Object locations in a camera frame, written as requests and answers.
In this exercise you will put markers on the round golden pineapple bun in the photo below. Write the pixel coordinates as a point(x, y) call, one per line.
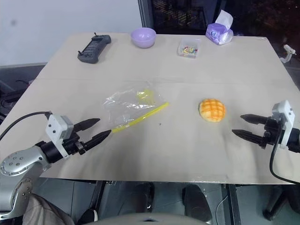
point(212, 110)

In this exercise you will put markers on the grey brown fabric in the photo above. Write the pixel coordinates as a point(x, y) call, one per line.
point(44, 211)

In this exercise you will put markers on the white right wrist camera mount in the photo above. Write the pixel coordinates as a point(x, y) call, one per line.
point(284, 112)

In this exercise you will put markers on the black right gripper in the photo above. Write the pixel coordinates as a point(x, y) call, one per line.
point(272, 132)

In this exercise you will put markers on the clear yellow-zipper plastic bag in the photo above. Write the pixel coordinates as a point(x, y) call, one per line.
point(131, 105)

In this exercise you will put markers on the purple plastic bowl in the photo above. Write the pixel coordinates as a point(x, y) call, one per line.
point(143, 37)

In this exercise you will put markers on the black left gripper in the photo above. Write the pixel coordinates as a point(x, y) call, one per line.
point(73, 145)

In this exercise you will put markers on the clear box of colourful clips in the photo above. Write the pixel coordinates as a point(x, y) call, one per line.
point(189, 49)

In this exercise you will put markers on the black rounded shape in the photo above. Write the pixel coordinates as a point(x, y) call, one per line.
point(195, 202)

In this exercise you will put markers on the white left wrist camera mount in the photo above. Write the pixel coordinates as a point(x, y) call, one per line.
point(57, 126)

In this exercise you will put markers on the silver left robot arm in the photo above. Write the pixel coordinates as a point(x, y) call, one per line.
point(16, 161)

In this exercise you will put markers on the grey rounded robot torso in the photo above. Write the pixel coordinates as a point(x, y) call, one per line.
point(150, 219)

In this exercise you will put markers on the black office chair base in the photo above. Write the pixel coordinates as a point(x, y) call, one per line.
point(281, 204)

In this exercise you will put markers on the dark grey remote controller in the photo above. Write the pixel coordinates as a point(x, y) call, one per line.
point(93, 49)

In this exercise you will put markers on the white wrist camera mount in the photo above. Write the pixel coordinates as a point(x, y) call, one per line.
point(284, 112)
point(57, 126)

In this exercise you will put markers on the dark window frame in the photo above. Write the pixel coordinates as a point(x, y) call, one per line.
point(146, 16)

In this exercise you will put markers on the purple tissue pack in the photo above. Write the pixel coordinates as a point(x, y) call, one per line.
point(219, 32)

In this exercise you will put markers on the black table leg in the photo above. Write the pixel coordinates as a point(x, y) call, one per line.
point(234, 204)
point(99, 194)

